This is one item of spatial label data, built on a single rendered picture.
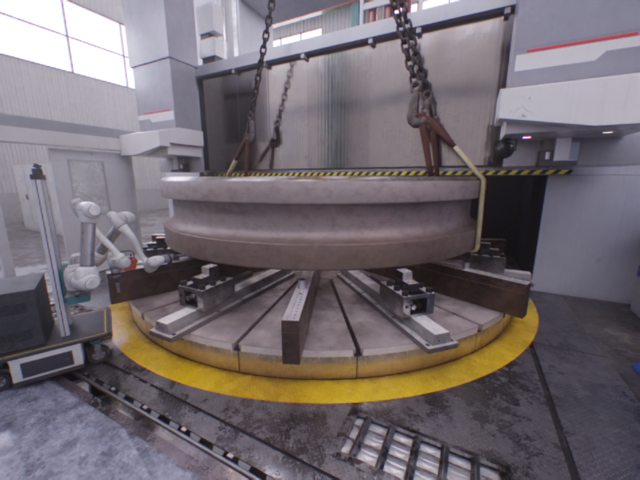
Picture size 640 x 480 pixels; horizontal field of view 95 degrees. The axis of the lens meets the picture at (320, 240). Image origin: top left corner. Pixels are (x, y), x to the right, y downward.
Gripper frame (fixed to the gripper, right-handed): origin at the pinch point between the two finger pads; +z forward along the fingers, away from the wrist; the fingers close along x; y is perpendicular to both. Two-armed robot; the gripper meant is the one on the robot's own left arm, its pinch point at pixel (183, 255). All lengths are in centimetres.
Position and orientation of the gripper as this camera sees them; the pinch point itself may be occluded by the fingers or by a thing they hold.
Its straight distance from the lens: 361.9
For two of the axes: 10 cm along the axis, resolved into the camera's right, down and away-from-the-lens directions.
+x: -8.2, -1.2, 5.6
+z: 5.7, -1.7, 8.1
